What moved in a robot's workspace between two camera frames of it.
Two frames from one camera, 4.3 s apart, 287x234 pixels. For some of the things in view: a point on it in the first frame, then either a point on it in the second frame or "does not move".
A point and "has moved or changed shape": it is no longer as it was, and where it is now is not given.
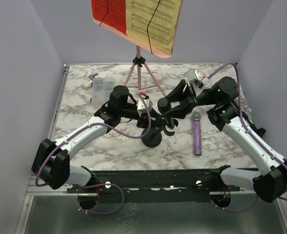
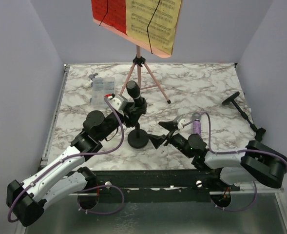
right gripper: x=188 y=101 → x=169 y=136
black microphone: x=163 y=105 → x=134 y=90
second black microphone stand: x=259 y=131 does not move
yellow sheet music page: x=162 y=27 does not move
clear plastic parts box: x=102 y=88 does not move
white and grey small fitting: x=88 y=83 does not move
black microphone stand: x=154 y=137 has moved or changed shape
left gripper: x=144 y=122 → x=133 y=114
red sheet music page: x=112 y=12 does not move
